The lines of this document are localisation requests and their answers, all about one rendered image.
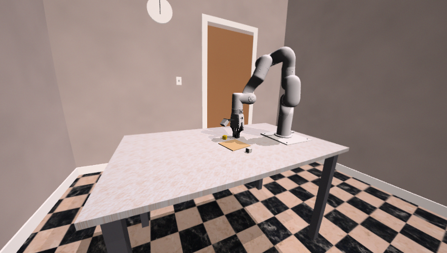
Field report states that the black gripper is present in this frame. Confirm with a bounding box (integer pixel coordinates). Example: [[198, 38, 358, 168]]
[[230, 113, 244, 139]]

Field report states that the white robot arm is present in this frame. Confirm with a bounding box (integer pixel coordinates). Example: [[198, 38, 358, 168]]
[[231, 47, 300, 138]]

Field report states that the tan flat mat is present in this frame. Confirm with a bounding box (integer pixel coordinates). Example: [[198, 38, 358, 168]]
[[218, 139, 251, 151]]

